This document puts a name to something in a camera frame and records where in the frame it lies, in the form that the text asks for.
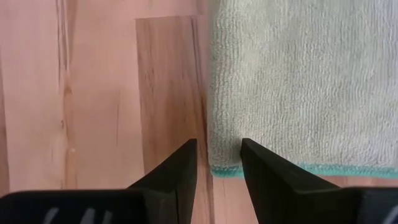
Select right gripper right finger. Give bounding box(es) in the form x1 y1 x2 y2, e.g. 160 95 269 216
240 138 398 224

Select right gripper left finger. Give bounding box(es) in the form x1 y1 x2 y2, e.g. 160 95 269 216
0 138 198 224

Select green microfiber towel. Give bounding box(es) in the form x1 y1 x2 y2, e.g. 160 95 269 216
207 0 398 179

